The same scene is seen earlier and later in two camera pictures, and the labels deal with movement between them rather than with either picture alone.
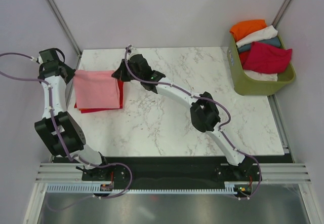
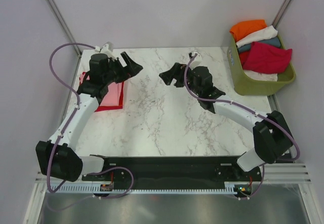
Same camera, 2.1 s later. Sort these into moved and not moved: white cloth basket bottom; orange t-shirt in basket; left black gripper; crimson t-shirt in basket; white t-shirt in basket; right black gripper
Moved: right black gripper; left black gripper
Not moved: white t-shirt in basket; orange t-shirt in basket; crimson t-shirt in basket; white cloth basket bottom
